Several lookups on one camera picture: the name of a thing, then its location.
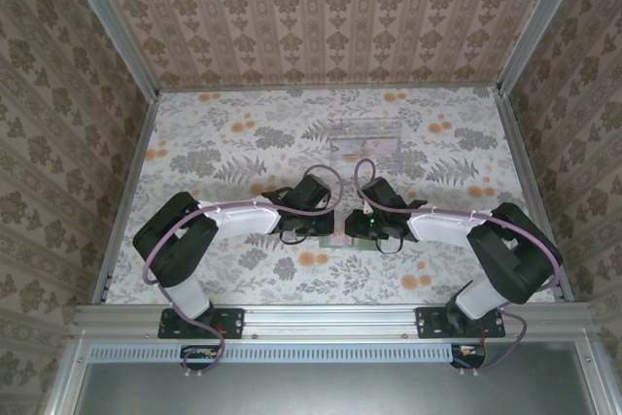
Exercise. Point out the black electronics board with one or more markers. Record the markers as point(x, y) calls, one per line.
point(466, 361)
point(196, 360)

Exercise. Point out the pink floral credit card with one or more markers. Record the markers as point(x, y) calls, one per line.
point(335, 240)

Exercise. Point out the pale pink card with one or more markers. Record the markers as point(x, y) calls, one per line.
point(382, 145)

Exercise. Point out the aluminium frame post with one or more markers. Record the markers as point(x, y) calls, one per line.
point(537, 21)
point(114, 21)

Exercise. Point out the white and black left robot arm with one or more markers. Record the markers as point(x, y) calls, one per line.
point(243, 218)

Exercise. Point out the grey metal sheet panel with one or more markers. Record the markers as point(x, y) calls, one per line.
point(330, 386)

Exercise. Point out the aluminium front rail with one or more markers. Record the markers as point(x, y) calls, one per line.
point(330, 320)

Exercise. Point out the aluminium table back rail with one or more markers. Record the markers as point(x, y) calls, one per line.
point(316, 89)

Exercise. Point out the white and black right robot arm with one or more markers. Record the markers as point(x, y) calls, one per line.
point(437, 228)

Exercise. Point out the aluminium table side rail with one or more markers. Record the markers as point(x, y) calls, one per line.
point(526, 167)
point(134, 167)

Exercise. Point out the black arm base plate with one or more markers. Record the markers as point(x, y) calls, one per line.
point(234, 315)
point(427, 332)

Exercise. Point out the clear acrylic box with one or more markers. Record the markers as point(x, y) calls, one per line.
point(364, 128)

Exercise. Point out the blue and pink card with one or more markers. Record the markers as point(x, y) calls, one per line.
point(347, 148)

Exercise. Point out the aluminium lower frame profile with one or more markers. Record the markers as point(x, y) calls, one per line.
point(68, 376)
point(590, 376)

